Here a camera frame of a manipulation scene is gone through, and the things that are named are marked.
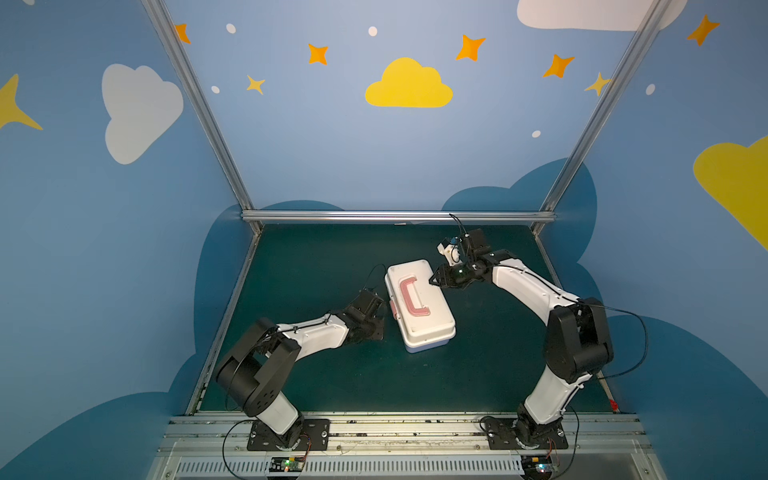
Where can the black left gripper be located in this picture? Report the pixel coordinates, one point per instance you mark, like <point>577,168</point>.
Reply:
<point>372,310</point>

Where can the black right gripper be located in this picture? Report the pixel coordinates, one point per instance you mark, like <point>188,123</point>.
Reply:
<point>454,273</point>

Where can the white purple tool box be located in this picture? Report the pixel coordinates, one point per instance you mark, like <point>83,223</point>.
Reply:
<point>419,308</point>

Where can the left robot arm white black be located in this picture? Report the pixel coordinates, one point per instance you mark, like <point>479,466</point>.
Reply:
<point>254,371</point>

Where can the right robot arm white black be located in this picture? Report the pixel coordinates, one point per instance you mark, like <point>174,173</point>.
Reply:
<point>577,342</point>

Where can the left controller board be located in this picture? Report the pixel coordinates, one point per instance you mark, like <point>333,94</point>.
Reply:
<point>286,465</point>

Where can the controller board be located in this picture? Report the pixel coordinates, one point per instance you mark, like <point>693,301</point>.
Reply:
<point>286,465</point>
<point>537,467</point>

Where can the right controller board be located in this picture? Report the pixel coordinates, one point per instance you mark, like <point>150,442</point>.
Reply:
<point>537,467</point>

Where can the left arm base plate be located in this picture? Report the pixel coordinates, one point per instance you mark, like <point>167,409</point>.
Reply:
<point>305,434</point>

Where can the aluminium frame crossbar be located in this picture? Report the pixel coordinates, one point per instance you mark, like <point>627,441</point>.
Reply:
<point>395,217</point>

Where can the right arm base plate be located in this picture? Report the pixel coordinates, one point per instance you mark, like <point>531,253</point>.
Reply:
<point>516,434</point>

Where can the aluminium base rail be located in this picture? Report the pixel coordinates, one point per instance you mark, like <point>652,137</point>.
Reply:
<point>372,445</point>

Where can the right aluminium frame post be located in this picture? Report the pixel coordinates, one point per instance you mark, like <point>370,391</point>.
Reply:
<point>630,61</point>

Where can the aluminium frame post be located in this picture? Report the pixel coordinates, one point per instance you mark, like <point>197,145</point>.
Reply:
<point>173,46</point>
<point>630,61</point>

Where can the left aluminium frame post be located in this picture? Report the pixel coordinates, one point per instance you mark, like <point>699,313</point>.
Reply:
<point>173,46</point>

